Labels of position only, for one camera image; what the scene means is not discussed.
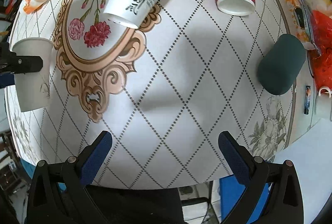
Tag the yellow patterned package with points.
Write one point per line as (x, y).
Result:
(302, 13)

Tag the floral patterned tablecloth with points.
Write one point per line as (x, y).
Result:
(164, 91)

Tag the red plastic bag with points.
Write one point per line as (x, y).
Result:
(321, 64)

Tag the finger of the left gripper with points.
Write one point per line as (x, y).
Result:
(11, 63)

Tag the white cup with bamboo print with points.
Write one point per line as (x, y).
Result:
(33, 89)

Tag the dark green cup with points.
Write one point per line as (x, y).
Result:
(279, 68)

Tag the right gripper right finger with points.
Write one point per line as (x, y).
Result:
(284, 203)

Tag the white ceramic mug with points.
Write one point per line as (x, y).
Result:
(323, 105)

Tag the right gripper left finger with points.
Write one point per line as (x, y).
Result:
(58, 191)

